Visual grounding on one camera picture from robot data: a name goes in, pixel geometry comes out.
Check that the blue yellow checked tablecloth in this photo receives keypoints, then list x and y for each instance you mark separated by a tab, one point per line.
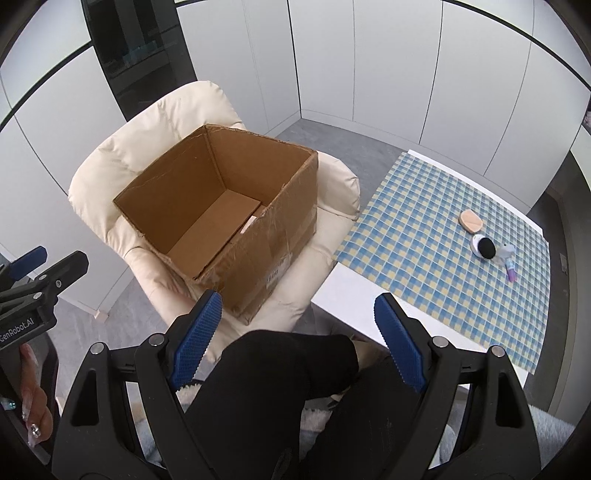
415	240

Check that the brown cardboard box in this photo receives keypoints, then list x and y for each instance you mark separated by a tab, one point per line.
277	240

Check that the person's legs black pants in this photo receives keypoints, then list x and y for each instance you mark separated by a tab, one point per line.
277	392

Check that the white printed cosmetic carton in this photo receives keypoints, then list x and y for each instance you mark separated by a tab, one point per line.
253	222

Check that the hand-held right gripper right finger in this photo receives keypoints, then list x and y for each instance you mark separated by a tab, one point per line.
401	341

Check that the grey wall socket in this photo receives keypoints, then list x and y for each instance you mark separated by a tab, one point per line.
563	264

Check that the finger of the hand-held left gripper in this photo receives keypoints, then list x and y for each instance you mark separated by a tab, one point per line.
64	270
30	258

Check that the dark glass cabinet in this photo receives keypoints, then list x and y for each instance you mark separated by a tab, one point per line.
138	55

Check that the person's left hand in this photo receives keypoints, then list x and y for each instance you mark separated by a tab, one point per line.
39	410

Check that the clear plastic package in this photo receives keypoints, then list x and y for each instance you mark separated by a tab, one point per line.
506	251

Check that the beige powder puff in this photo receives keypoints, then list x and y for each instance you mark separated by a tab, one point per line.
471	220

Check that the white built-in wardrobe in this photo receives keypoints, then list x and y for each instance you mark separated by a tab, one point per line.
369	69

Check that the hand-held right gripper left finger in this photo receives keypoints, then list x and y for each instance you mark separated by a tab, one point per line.
196	332

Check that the round black white compact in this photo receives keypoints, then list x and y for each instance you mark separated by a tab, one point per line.
485	248

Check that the cream padded armchair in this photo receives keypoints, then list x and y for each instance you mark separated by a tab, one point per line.
138	129

